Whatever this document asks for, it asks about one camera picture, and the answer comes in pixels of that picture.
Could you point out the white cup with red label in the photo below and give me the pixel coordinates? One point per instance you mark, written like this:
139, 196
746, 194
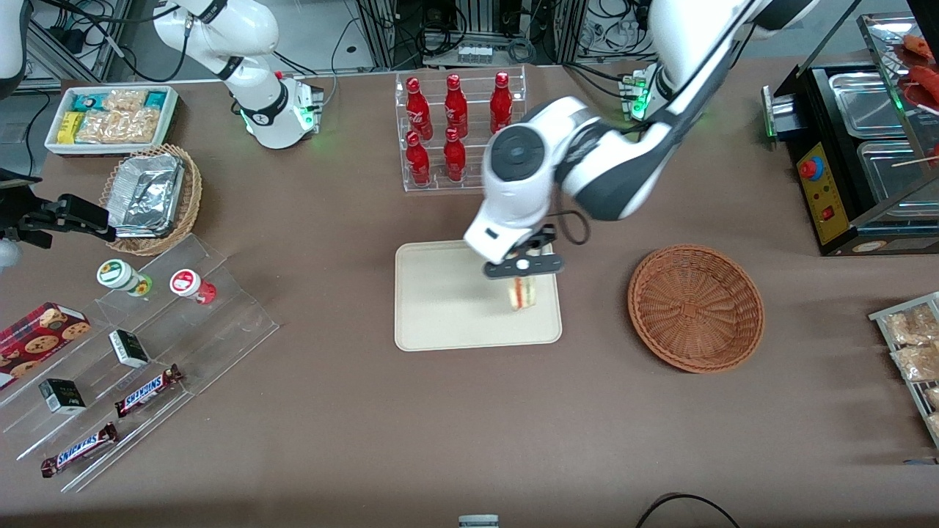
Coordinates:
187, 284

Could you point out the triangular sandwich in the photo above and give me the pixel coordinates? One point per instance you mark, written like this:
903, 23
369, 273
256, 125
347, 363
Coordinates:
524, 295

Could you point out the black food warmer machine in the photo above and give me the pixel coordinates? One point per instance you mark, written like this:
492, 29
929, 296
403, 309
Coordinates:
832, 213

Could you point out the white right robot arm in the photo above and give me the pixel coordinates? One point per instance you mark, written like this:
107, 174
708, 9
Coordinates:
249, 44

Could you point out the yellow snack packet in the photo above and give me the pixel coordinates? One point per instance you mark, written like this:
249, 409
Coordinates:
70, 127

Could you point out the white rectangular snack bin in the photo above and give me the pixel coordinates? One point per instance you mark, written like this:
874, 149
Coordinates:
53, 147

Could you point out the white cup with green label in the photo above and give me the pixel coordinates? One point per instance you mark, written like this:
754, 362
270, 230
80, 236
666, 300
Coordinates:
117, 275

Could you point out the brown Snickers bar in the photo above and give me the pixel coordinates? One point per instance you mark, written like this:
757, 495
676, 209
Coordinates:
147, 391
79, 449

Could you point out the white power strip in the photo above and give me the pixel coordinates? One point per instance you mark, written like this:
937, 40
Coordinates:
475, 53

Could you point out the brown round wicker basket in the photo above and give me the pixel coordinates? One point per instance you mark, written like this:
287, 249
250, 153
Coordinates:
693, 308

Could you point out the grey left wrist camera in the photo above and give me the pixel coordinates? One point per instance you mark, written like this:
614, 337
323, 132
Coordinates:
522, 265

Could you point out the steel warmer pan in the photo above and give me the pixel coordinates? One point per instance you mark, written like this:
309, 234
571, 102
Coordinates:
866, 103
891, 180

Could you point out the red cola bottle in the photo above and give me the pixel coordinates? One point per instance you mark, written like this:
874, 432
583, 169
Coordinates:
417, 106
501, 99
455, 158
418, 161
455, 103

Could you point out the red cookie box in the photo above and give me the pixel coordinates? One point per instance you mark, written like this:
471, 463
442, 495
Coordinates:
37, 337

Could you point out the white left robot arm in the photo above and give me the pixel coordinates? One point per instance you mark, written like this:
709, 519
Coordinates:
513, 191

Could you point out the beige plastic tray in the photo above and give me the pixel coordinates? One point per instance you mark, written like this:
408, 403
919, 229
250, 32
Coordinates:
440, 308

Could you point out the clear acrylic stepped shelf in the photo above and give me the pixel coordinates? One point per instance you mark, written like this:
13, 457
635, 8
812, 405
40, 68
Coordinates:
220, 330

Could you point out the small grey device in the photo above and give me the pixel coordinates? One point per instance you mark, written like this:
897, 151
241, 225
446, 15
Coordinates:
478, 521

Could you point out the small black box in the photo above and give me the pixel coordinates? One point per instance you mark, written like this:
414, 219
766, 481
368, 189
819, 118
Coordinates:
129, 349
62, 397

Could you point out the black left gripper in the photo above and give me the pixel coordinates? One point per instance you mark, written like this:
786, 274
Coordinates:
543, 238

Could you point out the teal snack packet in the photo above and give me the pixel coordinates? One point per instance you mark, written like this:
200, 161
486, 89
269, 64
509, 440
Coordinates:
155, 99
89, 102

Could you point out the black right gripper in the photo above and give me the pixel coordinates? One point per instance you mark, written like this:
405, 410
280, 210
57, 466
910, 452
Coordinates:
31, 219

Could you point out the aluminium foil tray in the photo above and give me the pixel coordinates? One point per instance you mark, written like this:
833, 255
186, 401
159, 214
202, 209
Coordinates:
147, 194

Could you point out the light oval wicker basket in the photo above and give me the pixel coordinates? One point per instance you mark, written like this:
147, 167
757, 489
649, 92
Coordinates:
192, 198

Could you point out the aluminium frame rack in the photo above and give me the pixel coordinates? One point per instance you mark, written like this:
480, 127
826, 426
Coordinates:
381, 33

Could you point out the clear acrylic bottle rack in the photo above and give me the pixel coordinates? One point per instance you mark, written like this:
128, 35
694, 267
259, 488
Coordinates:
436, 187

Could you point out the tray of packaged crackers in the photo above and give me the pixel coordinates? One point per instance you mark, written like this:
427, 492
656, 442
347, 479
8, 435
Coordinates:
880, 317

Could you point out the red sausage skewer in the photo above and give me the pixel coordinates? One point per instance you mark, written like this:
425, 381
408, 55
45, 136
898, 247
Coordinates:
918, 45
928, 84

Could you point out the clear bag of crackers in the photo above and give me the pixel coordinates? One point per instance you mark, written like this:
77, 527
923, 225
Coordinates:
125, 100
117, 127

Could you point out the clear bag of fried snacks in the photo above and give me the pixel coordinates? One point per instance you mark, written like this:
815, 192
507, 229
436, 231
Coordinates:
934, 425
917, 363
933, 397
910, 326

